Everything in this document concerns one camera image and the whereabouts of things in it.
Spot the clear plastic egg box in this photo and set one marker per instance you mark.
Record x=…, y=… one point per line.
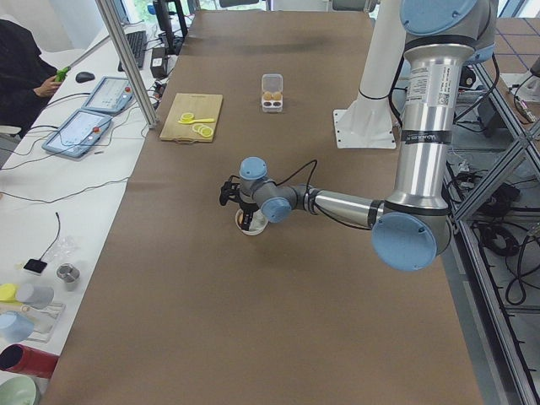
x=272, y=92

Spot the blue plastic cup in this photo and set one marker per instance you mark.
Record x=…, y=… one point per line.
x=15, y=327

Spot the near blue teach pendant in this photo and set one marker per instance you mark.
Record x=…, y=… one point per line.
x=78, y=134

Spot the crumpled clear plastic bag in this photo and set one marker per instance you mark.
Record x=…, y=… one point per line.
x=63, y=250

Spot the small black square device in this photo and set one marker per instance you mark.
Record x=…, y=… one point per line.
x=35, y=265

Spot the white ceramic bowl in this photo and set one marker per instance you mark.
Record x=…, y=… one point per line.
x=258, y=223

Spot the person hand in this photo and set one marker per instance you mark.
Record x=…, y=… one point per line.
x=49, y=87

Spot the person in black clothes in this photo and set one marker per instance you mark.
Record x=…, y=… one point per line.
x=23, y=71

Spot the red cylinder container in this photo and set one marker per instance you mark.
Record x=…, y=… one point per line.
x=20, y=359

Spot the black computer mouse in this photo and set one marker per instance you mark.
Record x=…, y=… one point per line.
x=84, y=77

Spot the far blue teach pendant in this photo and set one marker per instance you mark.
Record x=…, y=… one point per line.
x=110, y=96

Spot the yellow lemon slices row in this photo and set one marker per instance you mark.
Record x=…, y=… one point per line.
x=203, y=130

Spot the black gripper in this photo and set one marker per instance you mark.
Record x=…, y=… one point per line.
x=246, y=209

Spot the pale green bowl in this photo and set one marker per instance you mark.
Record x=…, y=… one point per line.
x=20, y=390

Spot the black power adapter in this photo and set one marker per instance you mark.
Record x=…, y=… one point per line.
x=159, y=62

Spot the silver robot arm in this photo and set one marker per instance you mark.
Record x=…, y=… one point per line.
x=406, y=100

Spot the steel cup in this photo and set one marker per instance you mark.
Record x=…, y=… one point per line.
x=69, y=276

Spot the aluminium frame post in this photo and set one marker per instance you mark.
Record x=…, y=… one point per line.
x=118, y=37

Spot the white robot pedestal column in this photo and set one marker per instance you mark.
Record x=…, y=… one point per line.
x=367, y=123

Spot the blue teach pendant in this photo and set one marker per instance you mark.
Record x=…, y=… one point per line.
x=78, y=134
x=110, y=96

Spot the green small object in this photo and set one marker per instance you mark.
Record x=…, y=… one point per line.
x=61, y=74

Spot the grey plastic cup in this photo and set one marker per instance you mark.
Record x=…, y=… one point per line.
x=35, y=296

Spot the black keyboard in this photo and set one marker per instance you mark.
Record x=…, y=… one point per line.
x=137, y=41

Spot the yellow toy knife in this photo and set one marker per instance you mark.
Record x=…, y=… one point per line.
x=193, y=121

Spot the black monitor stand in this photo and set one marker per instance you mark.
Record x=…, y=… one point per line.
x=172, y=42

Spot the wooden cutting board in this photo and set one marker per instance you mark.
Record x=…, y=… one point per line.
x=202, y=106

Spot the yellow plastic cup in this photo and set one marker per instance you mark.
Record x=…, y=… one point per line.
x=8, y=292

